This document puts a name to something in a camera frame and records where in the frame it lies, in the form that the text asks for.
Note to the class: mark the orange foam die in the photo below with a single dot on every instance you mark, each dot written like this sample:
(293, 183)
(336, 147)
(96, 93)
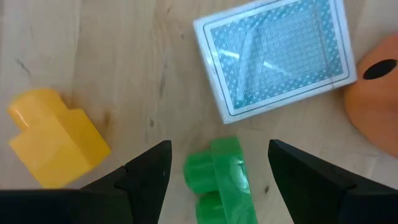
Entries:
(376, 102)

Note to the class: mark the blue-backed playing card deck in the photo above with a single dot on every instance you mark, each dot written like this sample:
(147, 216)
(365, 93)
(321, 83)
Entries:
(273, 56)

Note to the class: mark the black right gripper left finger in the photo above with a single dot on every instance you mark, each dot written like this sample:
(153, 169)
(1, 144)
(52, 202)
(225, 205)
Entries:
(124, 199)

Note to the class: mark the yellow two-stud toy block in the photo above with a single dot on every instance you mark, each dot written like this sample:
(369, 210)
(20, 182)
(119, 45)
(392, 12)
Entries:
(53, 140)

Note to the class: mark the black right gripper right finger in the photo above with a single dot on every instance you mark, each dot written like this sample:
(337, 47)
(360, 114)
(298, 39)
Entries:
(311, 193)

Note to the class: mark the green round-stud toy block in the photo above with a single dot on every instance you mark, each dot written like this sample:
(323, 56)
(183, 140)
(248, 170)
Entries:
(230, 174)

